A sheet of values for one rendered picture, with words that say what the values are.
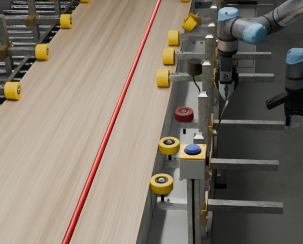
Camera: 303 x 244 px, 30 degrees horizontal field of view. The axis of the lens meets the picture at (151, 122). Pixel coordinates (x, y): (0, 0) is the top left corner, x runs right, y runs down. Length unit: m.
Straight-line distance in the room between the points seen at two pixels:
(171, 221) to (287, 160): 1.64
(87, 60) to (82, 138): 0.79
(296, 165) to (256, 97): 0.96
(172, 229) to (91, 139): 0.47
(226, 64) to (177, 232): 0.66
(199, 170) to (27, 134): 1.00
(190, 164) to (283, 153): 2.33
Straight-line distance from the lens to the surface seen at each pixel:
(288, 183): 3.54
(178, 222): 2.24
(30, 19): 3.46
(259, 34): 2.03
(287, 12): 2.06
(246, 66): 4.76
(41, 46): 3.00
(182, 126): 2.41
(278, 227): 3.21
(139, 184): 1.97
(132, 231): 1.78
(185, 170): 1.54
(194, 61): 2.24
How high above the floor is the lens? 2.05
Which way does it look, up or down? 29 degrees down
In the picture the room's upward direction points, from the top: 3 degrees counter-clockwise
